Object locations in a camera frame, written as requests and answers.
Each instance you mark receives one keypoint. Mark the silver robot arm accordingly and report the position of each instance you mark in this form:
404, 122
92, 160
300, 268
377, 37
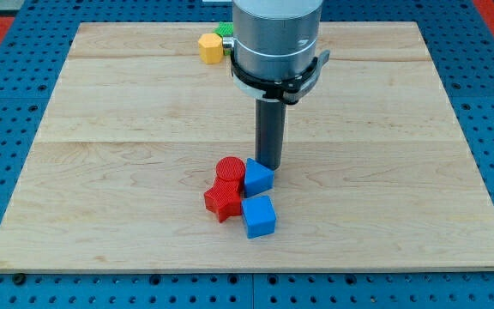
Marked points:
275, 39

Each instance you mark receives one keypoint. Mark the wooden board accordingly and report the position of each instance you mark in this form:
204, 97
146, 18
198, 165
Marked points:
376, 175

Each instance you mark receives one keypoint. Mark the red cylinder block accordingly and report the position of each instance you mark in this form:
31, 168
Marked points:
230, 168

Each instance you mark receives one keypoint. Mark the blue triangle block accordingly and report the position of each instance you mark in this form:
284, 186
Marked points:
257, 179

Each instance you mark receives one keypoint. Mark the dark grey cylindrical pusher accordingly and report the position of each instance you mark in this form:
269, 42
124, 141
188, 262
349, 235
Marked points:
270, 125

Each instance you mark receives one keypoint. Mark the red star block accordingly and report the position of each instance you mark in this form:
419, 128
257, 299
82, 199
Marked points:
224, 199

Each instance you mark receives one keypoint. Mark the blue cube block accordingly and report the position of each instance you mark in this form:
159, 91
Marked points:
259, 216

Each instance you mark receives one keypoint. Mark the yellow hexagon block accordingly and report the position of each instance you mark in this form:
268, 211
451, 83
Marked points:
211, 48

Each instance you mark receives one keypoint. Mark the green block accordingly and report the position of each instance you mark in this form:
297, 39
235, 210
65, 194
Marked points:
225, 31

